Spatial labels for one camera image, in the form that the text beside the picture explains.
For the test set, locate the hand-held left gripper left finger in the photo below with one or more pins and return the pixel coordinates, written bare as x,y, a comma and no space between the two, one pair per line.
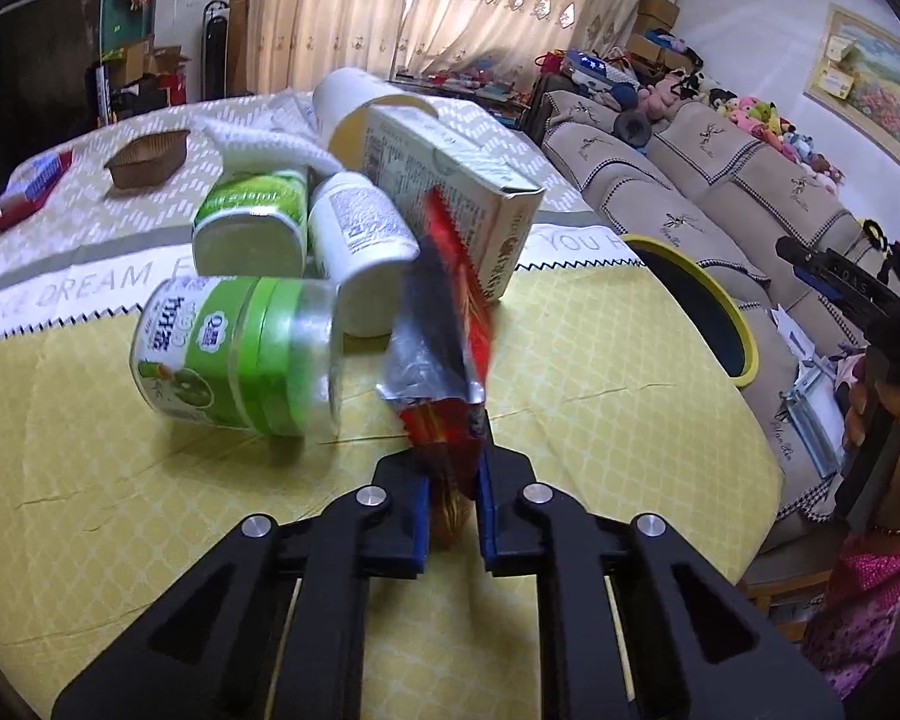
420,521

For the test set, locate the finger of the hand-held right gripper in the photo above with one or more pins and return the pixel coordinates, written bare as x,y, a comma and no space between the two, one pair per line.
832,277

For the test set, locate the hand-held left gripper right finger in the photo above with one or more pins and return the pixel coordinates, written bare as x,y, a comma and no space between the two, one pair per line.
486,529

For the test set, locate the black bin with yellow rim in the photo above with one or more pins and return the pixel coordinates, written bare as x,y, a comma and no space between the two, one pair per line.
690,300

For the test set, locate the red foil snack wrapper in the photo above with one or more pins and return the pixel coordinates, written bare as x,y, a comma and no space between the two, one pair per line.
435,315

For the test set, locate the pile of papers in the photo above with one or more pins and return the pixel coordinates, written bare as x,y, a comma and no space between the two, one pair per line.
814,420

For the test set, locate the beige embroidered sofa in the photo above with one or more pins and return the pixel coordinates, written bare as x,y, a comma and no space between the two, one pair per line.
720,165

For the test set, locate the pile of plush toys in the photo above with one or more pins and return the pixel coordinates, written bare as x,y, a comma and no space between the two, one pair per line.
750,116

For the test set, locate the framed flower painting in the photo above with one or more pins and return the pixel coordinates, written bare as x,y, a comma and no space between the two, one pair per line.
870,75

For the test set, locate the clear jar with green label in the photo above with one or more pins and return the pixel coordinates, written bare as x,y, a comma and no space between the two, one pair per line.
225,352

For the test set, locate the pink patterned clothing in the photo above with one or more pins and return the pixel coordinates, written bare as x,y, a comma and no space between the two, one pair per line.
870,615

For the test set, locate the white pill bottle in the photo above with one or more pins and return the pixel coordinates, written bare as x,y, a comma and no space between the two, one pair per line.
360,240

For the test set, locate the stack of brown cardboard boxes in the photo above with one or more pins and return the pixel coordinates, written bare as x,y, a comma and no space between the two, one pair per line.
652,22

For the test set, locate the blue and white bag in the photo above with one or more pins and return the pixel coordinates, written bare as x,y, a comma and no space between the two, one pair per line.
592,67

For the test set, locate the green jar with white base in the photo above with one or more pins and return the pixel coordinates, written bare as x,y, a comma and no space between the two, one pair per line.
251,210

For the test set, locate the beige printed carton box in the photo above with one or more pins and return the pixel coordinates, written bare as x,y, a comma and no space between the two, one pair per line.
435,165

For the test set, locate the cream embroidered curtain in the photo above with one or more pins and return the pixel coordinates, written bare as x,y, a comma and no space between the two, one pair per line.
322,15
532,7

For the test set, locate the low rack of books and toys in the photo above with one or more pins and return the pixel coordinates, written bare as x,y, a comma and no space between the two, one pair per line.
465,86

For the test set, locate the white cylindrical canister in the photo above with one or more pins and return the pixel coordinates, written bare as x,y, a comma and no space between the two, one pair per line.
345,105

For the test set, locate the brown paper baking tray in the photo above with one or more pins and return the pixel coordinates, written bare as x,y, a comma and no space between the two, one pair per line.
146,157

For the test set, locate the red flat box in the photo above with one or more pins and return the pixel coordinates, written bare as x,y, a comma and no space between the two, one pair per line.
15,214

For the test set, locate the black tower fan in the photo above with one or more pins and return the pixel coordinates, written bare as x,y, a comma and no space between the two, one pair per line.
216,52

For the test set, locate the blue star print box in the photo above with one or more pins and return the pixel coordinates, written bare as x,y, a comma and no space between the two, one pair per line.
41,172

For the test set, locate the open cardboard boxes with clutter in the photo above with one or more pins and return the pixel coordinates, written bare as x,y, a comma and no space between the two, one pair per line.
146,71

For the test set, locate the tall white tube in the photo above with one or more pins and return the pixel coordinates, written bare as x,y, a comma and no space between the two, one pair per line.
103,94

